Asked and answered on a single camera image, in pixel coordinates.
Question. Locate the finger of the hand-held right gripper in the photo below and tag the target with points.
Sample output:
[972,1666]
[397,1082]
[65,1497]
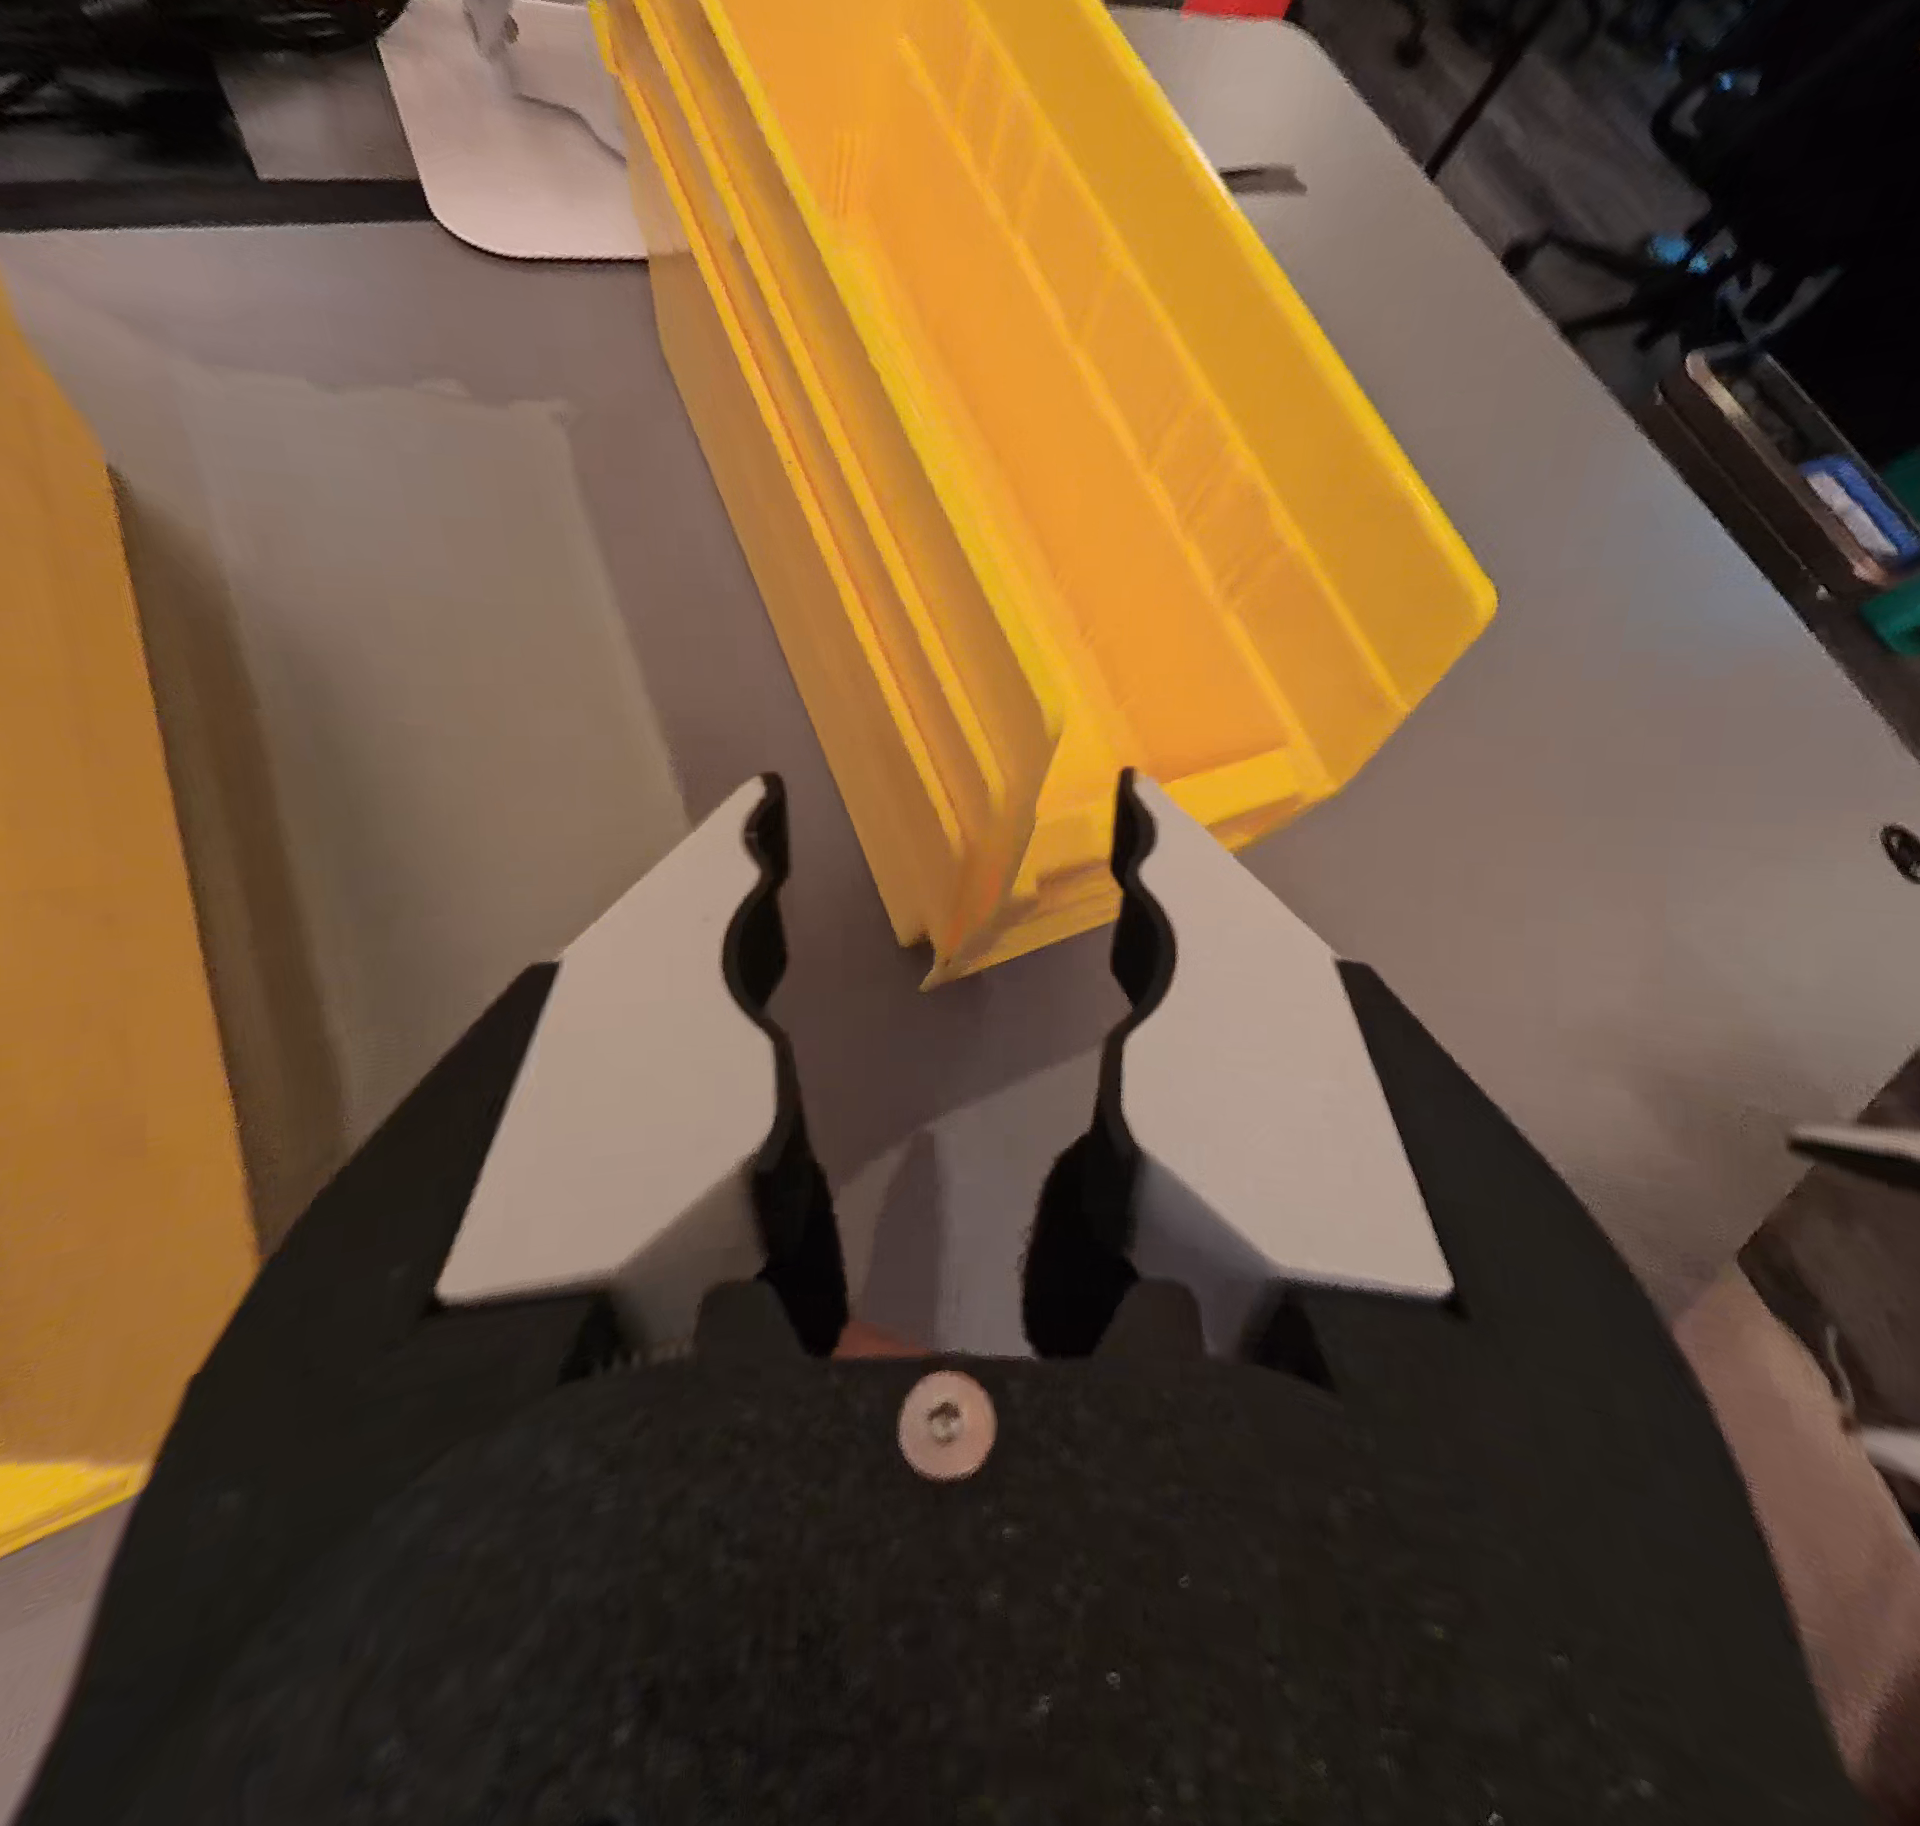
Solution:
[1874,1154]

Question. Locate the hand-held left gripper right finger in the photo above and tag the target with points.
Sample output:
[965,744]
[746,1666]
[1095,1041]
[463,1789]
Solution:
[1290,1107]

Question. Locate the person's beige trouser leg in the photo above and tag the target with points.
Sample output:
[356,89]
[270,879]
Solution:
[1771,1556]

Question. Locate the dark metal tray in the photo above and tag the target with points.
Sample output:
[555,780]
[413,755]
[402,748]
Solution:
[1755,461]

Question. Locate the green plastic crate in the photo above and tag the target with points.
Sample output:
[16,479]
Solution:
[1893,626]

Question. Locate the grey desk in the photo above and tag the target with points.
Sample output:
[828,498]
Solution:
[1576,658]

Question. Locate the yellow plastic bin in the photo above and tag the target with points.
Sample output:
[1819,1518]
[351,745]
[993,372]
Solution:
[1125,432]
[796,626]
[105,956]
[1049,888]

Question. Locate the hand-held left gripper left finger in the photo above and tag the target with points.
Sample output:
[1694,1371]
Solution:
[615,1107]

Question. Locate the blue box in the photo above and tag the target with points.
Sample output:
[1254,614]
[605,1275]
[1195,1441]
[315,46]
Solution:
[1860,506]

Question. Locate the round metal desk grommet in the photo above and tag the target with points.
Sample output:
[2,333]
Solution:
[1906,848]

